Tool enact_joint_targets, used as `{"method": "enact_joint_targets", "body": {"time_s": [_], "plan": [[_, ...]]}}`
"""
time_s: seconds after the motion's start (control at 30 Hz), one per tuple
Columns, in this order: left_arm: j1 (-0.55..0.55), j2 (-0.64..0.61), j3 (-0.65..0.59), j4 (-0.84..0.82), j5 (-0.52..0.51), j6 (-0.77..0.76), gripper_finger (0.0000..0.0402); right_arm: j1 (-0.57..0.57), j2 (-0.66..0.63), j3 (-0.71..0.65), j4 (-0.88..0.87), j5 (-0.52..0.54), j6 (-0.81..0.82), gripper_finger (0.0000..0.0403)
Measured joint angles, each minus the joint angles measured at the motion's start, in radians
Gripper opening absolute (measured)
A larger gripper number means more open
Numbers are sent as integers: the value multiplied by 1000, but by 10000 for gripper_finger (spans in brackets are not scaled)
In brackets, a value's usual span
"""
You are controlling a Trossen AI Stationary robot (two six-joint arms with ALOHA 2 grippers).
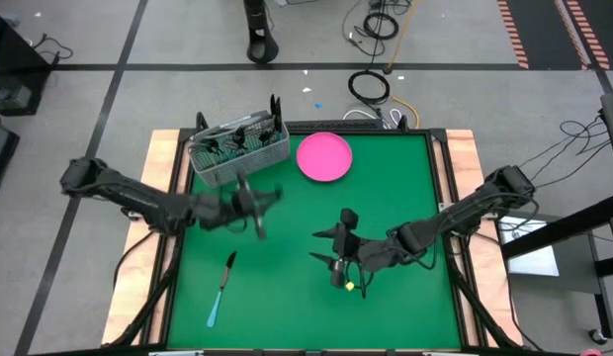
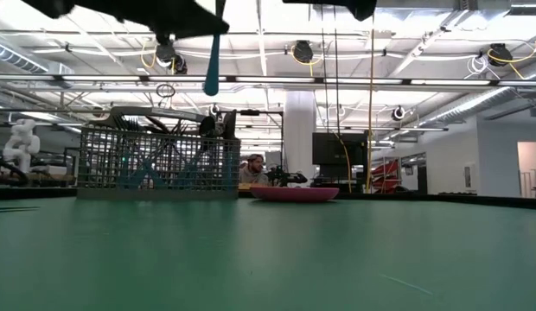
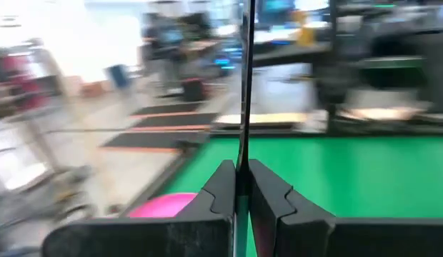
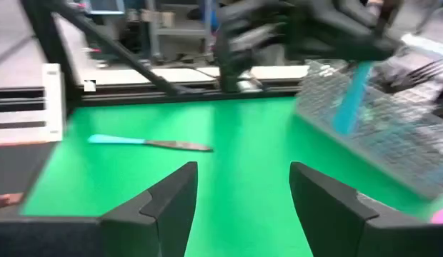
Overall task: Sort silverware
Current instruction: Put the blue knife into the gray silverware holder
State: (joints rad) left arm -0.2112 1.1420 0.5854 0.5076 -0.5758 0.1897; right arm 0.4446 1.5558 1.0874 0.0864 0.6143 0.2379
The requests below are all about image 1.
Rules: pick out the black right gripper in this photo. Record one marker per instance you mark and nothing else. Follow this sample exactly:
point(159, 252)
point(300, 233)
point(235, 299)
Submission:
point(366, 252)

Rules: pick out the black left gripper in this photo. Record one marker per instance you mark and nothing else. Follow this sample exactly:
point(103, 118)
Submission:
point(222, 210)

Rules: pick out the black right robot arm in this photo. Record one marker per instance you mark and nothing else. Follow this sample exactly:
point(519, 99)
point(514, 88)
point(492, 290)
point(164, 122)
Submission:
point(464, 212)

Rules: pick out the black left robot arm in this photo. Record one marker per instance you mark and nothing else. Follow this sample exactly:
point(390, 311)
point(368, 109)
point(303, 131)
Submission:
point(133, 198)

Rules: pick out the small yellow tag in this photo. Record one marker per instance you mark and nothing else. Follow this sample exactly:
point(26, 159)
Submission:
point(350, 286)

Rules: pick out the pink plastic plate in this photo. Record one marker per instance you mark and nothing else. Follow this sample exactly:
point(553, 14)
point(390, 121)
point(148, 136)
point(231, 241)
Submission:
point(324, 156)

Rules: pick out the green table mat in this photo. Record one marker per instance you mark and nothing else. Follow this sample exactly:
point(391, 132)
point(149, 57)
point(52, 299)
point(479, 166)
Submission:
point(287, 316)

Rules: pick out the black floor stand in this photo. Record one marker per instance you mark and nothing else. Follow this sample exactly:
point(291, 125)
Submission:
point(256, 15)

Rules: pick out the black equipment case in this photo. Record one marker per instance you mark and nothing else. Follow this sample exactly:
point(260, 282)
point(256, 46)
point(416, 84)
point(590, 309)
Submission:
point(0, 158)

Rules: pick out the small pink object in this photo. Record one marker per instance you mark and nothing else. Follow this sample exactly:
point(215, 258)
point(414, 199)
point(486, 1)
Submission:
point(590, 353)

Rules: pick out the black caster wheel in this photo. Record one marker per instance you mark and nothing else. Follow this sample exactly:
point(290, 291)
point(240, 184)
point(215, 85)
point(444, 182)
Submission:
point(597, 336)

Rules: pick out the black cabinet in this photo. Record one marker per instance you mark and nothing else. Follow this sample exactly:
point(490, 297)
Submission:
point(15, 64)

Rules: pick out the striped-edge black floor mat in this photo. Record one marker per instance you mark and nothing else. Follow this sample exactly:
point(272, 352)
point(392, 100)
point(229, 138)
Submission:
point(610, 20)
point(544, 29)

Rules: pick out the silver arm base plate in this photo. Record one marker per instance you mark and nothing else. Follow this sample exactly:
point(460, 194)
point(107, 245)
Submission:
point(128, 213)

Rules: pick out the black table frame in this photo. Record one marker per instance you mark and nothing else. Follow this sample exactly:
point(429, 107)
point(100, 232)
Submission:
point(163, 321)

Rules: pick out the black cart frame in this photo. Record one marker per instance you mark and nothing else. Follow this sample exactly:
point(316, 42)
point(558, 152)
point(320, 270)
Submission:
point(558, 226)

